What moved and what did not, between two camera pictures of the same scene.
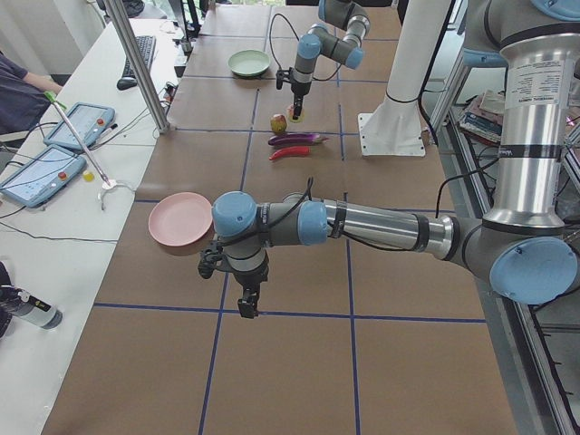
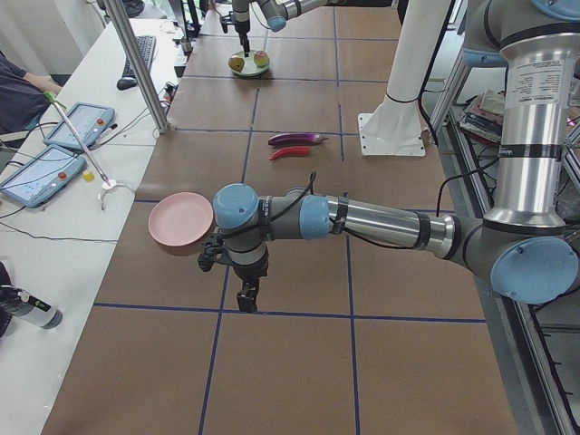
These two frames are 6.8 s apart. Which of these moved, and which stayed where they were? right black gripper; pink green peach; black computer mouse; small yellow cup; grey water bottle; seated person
Moved: pink green peach; right black gripper
Stayed: seated person; small yellow cup; black computer mouse; grey water bottle
